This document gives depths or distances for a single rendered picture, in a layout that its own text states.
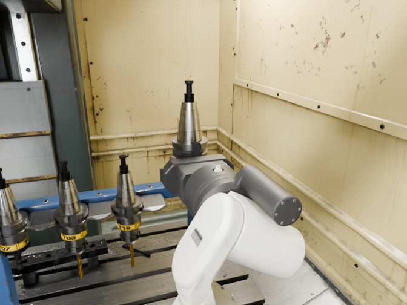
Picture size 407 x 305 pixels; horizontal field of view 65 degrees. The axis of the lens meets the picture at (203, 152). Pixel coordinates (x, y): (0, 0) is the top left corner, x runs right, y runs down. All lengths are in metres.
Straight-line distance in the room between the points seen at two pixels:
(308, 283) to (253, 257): 0.76
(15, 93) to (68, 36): 0.25
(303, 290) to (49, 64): 1.09
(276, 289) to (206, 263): 0.80
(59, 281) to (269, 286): 0.64
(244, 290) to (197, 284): 0.62
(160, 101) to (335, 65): 0.94
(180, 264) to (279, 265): 0.11
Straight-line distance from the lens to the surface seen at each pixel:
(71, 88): 1.23
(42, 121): 1.22
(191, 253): 0.36
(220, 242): 0.33
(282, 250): 0.37
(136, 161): 1.70
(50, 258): 1.04
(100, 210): 0.70
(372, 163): 0.86
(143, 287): 0.97
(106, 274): 1.04
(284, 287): 1.12
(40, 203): 0.75
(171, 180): 0.51
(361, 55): 0.87
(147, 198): 0.72
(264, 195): 0.36
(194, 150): 0.55
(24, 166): 1.28
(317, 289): 1.10
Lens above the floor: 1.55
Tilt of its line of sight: 20 degrees down
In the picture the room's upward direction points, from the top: straight up
